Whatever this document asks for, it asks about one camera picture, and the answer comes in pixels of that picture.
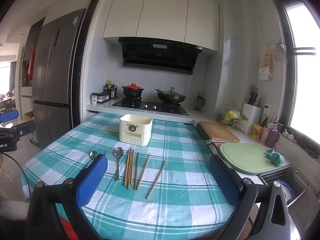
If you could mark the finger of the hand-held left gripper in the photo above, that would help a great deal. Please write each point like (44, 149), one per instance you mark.
(8, 116)

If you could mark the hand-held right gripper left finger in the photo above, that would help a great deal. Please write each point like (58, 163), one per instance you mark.
(92, 177)

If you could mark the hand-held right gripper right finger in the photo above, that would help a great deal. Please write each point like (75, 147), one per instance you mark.
(223, 182)

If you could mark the row of wooden chopsticks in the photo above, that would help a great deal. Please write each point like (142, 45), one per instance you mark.
(130, 167)

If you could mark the cream utensil holder box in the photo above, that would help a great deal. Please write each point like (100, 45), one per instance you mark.
(136, 132)

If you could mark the person's left forearm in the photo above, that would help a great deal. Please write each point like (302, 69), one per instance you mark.
(12, 207)

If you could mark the cardboard box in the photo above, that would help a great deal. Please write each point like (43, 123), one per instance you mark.
(33, 135)

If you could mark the small metal spoon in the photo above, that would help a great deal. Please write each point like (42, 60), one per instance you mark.
(93, 154)

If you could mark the green cutting board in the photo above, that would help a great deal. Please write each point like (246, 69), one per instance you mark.
(247, 158)

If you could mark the large metal spoon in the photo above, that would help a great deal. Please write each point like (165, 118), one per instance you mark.
(118, 153)

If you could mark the pink mat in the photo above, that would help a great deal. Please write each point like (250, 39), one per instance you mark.
(217, 145)

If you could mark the teal checked tablecloth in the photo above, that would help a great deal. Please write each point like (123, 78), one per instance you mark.
(175, 192)

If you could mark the wooden cutting board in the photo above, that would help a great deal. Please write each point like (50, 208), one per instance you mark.
(220, 131)

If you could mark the teal dish cloth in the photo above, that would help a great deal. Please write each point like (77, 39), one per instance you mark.
(275, 157)

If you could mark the grey refrigerator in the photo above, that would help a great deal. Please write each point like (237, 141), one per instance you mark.
(57, 80)

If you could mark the blue and white plate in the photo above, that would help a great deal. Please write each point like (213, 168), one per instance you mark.
(286, 192)

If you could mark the yellow green plastic bag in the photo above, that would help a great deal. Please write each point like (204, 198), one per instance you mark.
(231, 117)

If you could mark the purple soap bottle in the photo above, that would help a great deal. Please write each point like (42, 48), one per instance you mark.
(272, 136)

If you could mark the white knife block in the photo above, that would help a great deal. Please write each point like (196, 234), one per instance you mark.
(251, 117)

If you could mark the metal sink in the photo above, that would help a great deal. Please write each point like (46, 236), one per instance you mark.
(297, 180)

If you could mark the garlic bulbs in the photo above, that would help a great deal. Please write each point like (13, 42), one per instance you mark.
(288, 134)

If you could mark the glass pitcher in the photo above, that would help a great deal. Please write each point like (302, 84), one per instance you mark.
(199, 103)

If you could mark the group of condiment bottles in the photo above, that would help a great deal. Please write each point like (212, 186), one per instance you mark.
(111, 90)

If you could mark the black gas hob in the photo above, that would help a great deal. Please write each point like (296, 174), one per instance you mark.
(150, 106)

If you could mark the black pot with red lid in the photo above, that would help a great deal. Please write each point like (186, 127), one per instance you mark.
(133, 91)

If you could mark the wok with glass lid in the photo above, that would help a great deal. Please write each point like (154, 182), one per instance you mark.
(171, 97)

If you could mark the hanging printed towel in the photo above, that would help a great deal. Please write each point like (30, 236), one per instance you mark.
(265, 63)

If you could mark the black range hood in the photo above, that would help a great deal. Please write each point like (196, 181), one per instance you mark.
(160, 55)

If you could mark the window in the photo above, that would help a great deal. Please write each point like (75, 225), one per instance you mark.
(305, 67)

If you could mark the black door frame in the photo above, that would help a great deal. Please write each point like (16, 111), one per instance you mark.
(86, 55)

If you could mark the white wall cabinet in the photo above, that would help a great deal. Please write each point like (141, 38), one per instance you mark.
(162, 15)

